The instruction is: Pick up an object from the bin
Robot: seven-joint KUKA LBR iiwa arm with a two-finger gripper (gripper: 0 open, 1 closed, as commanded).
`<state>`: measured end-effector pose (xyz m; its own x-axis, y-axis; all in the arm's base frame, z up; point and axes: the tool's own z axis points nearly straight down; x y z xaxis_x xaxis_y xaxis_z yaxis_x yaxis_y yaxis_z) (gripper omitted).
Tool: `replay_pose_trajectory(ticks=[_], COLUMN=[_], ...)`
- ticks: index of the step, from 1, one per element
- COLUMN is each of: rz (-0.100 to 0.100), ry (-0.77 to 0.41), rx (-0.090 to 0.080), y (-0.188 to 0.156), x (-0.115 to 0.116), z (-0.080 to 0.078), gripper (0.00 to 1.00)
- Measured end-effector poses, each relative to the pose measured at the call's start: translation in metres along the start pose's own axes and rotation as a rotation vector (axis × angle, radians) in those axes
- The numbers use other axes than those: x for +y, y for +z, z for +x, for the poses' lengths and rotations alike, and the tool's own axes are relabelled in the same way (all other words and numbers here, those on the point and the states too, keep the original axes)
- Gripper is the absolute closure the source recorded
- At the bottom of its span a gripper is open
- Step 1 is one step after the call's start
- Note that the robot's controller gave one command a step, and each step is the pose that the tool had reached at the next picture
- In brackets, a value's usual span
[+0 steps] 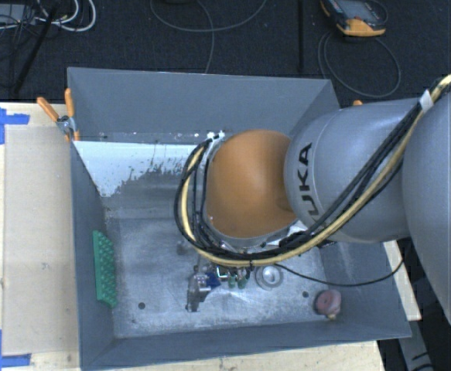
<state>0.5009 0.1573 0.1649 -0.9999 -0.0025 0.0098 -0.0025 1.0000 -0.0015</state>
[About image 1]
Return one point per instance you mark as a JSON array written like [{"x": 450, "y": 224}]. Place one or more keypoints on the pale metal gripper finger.
[
  {"x": 204, "y": 290},
  {"x": 193, "y": 296}
]

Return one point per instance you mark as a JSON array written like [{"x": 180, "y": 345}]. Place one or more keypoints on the grey metal bin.
[{"x": 163, "y": 276}]

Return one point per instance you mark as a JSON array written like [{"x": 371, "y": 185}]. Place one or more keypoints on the clear round glass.
[{"x": 269, "y": 277}]

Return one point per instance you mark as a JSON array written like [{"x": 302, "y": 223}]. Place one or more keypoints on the dark green flat block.
[{"x": 105, "y": 269}]

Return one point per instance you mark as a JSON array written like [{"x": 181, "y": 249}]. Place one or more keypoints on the pink round toy fruit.
[{"x": 327, "y": 301}]

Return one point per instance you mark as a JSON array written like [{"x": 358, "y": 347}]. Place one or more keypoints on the pale flat board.
[{"x": 35, "y": 226}]

